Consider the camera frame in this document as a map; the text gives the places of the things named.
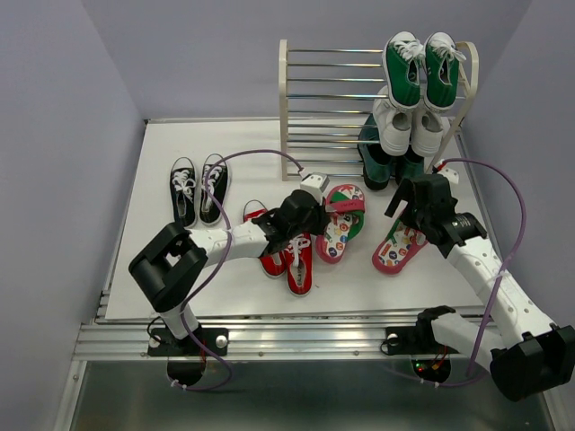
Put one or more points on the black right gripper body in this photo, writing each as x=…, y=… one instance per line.
x=413, y=215

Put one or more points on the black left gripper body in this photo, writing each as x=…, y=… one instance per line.
x=313, y=224

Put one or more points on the red sneaker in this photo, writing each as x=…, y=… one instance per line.
x=298, y=259
x=272, y=265

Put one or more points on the pink patterned sandal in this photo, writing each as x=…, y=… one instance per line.
x=400, y=245
x=346, y=207

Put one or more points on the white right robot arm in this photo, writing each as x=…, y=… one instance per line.
x=529, y=352

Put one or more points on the right dark green shoe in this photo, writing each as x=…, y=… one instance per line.
x=408, y=166

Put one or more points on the dark green shoe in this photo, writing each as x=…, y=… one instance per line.
x=378, y=166
x=408, y=166

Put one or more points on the left dark green shoe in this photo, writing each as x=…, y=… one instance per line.
x=378, y=166

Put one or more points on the right white shoe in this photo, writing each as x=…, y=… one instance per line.
x=426, y=132

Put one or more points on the white shoe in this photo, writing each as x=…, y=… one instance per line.
x=426, y=132
x=393, y=125

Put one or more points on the left white shoe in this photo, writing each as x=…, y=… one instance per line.
x=393, y=125

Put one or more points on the cream metal shoe shelf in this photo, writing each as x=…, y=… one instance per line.
x=325, y=98

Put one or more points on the right black sneaker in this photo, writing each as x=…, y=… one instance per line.
x=215, y=181

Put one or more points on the black sneaker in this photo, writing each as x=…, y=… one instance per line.
x=183, y=184
x=215, y=181

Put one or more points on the left black sneaker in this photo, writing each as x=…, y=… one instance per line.
x=183, y=184

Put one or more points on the left green sneaker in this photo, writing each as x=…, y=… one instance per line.
x=402, y=57

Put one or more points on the green sneaker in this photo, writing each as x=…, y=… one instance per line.
x=442, y=62
x=402, y=57

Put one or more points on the right green sneaker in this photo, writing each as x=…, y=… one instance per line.
x=442, y=62

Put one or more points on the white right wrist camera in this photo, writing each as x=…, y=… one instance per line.
x=449, y=173

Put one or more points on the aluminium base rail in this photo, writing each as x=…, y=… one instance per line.
x=280, y=338

